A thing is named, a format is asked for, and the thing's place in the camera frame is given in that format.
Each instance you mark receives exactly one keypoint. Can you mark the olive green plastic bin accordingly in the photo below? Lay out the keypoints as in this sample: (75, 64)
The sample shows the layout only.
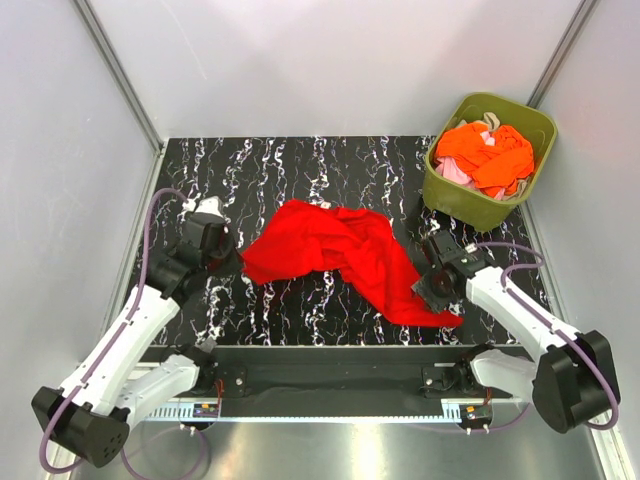
(474, 208)

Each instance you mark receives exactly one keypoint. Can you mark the red t-shirt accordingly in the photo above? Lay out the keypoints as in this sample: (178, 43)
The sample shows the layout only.
(302, 238)

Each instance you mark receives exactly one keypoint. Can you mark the small controller board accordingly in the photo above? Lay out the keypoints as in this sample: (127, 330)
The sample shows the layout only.
(206, 410)
(477, 412)

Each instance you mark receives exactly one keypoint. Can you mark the aluminium front rail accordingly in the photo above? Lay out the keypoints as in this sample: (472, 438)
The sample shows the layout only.
(565, 396)

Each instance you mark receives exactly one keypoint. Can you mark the pink garment in bin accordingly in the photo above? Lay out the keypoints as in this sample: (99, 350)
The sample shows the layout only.
(460, 153)

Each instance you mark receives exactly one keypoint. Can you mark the aluminium left corner post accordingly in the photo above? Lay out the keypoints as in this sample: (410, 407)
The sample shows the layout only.
(108, 54)

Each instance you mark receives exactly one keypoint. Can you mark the aluminium corner post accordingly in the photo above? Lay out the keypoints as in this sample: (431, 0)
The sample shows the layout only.
(108, 54)
(560, 55)

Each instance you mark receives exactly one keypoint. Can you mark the beige garment in bin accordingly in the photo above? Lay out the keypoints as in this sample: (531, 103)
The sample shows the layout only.
(487, 124)

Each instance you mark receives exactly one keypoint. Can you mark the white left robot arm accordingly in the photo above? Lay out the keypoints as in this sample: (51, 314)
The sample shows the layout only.
(130, 340)

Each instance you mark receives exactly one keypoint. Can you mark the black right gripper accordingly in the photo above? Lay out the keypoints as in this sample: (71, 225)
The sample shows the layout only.
(422, 287)

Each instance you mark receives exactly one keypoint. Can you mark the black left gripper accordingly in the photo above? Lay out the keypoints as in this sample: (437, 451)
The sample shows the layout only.
(228, 239)

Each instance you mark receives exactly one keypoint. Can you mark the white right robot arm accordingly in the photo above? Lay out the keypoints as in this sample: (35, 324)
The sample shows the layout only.
(530, 325)

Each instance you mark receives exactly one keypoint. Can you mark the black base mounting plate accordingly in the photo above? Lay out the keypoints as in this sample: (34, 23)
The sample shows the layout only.
(387, 384)

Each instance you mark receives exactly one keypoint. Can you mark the left small controller board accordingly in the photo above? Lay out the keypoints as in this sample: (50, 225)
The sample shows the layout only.
(206, 410)

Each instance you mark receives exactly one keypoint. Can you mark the aluminium right corner post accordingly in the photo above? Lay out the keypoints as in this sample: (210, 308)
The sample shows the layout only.
(560, 55)

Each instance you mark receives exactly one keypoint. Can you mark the right small controller board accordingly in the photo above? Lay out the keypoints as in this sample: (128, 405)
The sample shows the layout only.
(477, 412)

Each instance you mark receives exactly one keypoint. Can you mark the orange t-shirt in bin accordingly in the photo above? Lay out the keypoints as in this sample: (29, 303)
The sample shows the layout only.
(495, 163)

